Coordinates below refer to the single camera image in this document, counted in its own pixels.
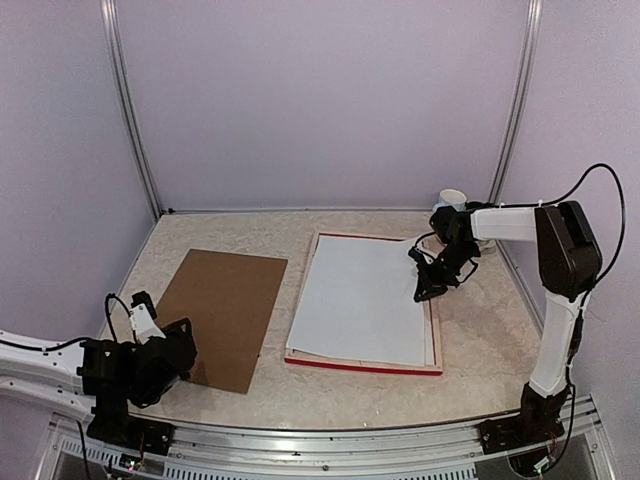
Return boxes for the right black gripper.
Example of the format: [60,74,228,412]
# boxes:
[415,241,479,301]

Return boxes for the red black photo print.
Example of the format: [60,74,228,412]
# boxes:
[285,235,431,370]

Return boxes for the wooden red picture frame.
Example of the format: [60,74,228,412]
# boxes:
[283,230,445,379]

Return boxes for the white mat board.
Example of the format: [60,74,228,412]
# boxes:
[423,302,434,366]

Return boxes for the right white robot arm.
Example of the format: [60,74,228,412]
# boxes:
[408,201,602,398]

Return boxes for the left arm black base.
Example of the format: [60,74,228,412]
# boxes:
[87,396,175,456]

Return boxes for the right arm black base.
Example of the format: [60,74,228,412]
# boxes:
[478,383,571,455]

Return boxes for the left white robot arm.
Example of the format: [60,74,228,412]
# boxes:
[1,319,197,445]

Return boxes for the white coaster plate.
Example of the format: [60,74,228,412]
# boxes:
[477,240,496,255]

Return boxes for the light blue mug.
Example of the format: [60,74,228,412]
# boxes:
[433,189,467,212]

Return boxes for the dark green mug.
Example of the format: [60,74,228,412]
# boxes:
[466,201,495,211]

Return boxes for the brown backing board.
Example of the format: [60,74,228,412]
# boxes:
[156,249,287,394]

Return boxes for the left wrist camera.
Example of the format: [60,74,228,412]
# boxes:
[129,291,165,344]

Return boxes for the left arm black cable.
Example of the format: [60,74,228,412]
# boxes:
[103,293,134,344]

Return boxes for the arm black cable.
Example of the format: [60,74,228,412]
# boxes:
[544,163,629,301]
[103,293,134,344]

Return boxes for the aluminium front rail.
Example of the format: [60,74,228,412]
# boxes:
[34,394,616,480]

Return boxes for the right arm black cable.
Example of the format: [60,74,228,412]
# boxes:
[544,163,629,301]

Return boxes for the right aluminium corner post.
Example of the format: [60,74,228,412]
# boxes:
[488,0,544,203]

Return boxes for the aluminium corner post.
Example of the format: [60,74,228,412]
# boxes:
[100,0,164,222]
[488,0,544,203]

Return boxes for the left aluminium corner post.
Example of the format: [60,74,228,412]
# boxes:
[100,0,164,222]

